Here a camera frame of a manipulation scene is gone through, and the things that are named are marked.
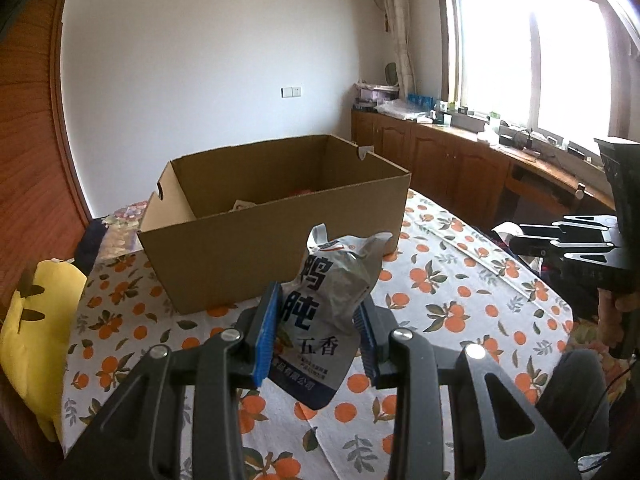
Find clutter on cabinet top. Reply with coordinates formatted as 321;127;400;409
352;82;601;162

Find dark cloth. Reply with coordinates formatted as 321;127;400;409
75;217;108;276

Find yellow plush toy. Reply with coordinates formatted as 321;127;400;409
0;259;88;443

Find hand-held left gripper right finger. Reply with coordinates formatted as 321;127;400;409
352;297;576;480

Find floral blanket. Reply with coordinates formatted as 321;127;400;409
97;202;151;256

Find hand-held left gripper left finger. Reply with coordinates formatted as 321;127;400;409
62;281;285;480

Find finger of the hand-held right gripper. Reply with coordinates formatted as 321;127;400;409
519;215;622;244
509;238;629;264

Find patterned curtain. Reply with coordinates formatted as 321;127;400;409
375;0;418;91

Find person's dark trousers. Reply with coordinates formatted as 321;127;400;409
537;350;611;461

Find wooden cabinet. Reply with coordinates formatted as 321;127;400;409
351;110;616;233

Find person's right hand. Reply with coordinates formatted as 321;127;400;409
602;291;640;352

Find wooden wardrobe door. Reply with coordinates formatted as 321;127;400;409
0;0;96;306

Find brown cardboard box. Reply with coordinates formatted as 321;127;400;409
137;133;412;315

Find orange fruit print tablecloth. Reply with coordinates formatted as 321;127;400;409
60;189;576;480

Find window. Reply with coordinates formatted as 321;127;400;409
440;0;640;141

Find white and blue snack packet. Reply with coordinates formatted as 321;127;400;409
267;223;393;411

